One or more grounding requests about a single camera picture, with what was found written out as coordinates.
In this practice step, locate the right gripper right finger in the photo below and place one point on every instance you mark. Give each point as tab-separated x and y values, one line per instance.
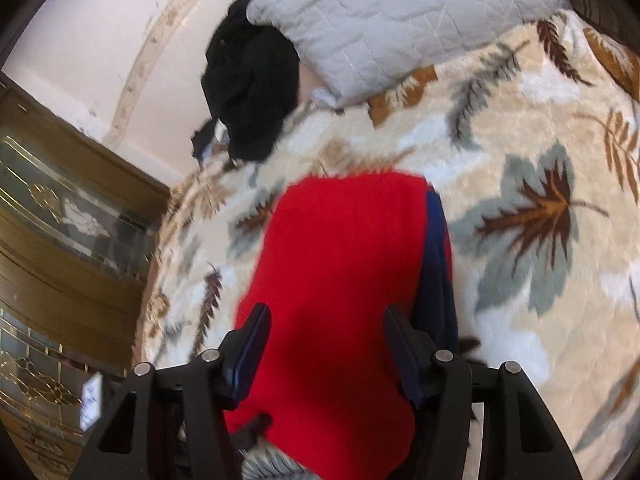
521	440

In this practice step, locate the grey quilted pillow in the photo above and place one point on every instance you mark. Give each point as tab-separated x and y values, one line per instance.
358	48

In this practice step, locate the black garment pile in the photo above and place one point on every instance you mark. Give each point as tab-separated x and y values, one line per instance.
250	83

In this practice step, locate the wooden glass panel door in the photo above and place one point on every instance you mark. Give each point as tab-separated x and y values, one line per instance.
78	229

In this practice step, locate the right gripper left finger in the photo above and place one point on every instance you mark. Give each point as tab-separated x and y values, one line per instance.
137	436

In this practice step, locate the small dark purple clothes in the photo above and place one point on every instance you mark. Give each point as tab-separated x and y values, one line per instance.
210	139

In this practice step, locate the leaf pattern beige blanket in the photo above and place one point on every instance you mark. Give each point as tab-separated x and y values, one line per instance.
533	146

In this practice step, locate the red and navy boys sweater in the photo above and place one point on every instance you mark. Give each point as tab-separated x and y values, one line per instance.
337	252

